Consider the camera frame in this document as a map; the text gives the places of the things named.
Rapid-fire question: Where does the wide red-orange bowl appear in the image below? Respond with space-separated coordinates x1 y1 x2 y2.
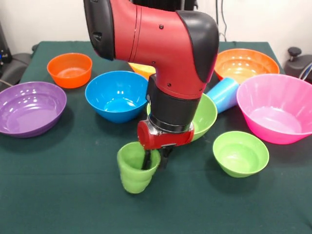
214 48 280 85

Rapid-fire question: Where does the small orange bowl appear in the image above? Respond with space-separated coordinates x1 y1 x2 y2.
47 53 93 89

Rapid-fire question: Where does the large yellow-orange bowl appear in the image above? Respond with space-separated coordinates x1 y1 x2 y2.
128 62 156 81

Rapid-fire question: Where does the blue cup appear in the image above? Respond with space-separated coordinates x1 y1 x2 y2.
206 77 240 115

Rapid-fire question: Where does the grey chair with black knob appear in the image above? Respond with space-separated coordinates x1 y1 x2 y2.
284 47 312 81

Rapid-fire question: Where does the small green bowl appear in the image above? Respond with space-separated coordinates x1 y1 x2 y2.
212 131 270 178

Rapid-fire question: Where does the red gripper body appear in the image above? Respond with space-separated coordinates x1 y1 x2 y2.
136 120 195 151

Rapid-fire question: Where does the wide purple bowl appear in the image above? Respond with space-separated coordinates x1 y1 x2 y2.
0 81 67 138

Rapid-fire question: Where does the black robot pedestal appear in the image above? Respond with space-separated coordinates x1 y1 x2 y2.
131 0 198 13

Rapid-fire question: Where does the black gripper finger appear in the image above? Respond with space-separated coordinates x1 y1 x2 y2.
141 149 153 170
160 145 175 169

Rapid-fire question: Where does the black wall cable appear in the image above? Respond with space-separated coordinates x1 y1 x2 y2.
215 0 229 42

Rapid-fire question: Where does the black equipment box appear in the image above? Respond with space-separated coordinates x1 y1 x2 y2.
0 21 13 68

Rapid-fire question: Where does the blue bowl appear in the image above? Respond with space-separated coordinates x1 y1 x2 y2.
84 70 150 123

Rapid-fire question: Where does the large pink bowl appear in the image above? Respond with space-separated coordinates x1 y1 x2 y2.
236 74 312 145

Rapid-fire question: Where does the dark green tablecloth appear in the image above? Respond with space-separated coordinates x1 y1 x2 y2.
0 40 312 234

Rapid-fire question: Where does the stack of green cups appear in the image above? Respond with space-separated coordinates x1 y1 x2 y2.
116 141 161 195

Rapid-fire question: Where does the large green bowl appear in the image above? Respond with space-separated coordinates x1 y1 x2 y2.
146 92 218 142

